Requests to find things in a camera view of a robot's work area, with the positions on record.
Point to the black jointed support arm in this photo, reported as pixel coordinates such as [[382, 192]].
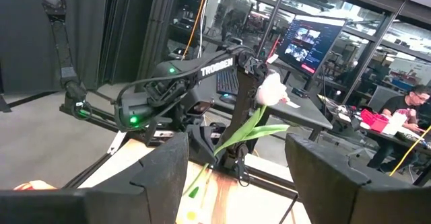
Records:
[[64, 49]]

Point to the lit computer monitor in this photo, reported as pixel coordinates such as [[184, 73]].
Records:
[[306, 44]]

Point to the white paper sheet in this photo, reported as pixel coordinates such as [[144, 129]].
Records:
[[290, 104]]

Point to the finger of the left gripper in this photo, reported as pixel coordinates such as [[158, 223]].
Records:
[[202, 143]]

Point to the person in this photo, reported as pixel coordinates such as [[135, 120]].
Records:
[[400, 106]]

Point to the pink tulip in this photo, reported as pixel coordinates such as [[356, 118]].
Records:
[[271, 89]]

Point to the orange tulip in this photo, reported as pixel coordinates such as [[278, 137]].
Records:
[[35, 185]]

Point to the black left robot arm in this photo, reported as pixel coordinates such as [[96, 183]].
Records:
[[215, 70]]

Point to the red plastic bin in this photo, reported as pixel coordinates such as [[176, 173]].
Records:
[[373, 119]]

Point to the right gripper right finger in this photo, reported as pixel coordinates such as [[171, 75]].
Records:
[[323, 183]]

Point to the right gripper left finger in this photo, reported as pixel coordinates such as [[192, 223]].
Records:
[[158, 190]]

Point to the black keyboard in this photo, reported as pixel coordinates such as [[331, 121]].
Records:
[[227, 82]]

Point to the black computer mouse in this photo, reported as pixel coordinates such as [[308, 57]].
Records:
[[228, 99]]

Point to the grey desk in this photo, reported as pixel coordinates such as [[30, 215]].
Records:
[[303, 116]]

